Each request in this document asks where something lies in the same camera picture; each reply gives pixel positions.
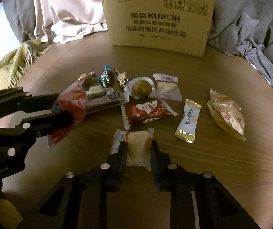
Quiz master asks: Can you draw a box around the round yellow pastry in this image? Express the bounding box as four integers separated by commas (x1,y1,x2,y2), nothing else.
124,77,155,99

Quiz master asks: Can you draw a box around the clear sandwich cake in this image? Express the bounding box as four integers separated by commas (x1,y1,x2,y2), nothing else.
111,128,155,172

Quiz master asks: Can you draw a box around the dark clear snack packet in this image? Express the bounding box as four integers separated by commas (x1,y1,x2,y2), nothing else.
86,92,129,114

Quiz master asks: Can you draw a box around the yellow fringed blanket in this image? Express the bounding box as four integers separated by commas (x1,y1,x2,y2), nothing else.
0,39,49,90

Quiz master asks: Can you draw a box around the gold pastry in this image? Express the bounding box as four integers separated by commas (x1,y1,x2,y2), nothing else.
207,89,247,141

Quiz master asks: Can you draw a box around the grey cloth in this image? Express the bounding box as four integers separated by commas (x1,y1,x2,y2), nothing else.
208,0,273,87

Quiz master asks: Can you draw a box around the gold foil candy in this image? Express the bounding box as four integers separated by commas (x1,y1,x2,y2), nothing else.
114,69,130,89

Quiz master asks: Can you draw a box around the red crinkled snack bag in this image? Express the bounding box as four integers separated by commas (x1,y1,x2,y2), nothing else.
48,78,89,148

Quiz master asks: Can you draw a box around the pale green candy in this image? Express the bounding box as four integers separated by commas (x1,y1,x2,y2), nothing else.
87,85,114,98

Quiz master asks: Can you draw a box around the purple foil candy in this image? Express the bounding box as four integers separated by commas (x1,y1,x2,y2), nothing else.
78,68,96,86

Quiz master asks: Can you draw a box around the red wrapped snack pack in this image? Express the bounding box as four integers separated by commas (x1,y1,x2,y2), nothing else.
121,100,178,130

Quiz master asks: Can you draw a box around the brown cardboard box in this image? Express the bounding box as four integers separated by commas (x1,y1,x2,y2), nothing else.
102,0,215,58

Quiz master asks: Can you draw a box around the white pink snack packet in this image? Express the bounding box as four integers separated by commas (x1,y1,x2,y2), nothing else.
150,73,182,102

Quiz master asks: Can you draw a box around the white gold candy bar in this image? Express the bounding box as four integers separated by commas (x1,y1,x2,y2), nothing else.
175,99,202,144

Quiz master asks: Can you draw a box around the white cloth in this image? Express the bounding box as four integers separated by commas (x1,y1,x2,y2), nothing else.
34,0,107,44

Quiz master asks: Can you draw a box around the blue foil candy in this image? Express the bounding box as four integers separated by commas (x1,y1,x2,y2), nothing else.
99,66,114,88

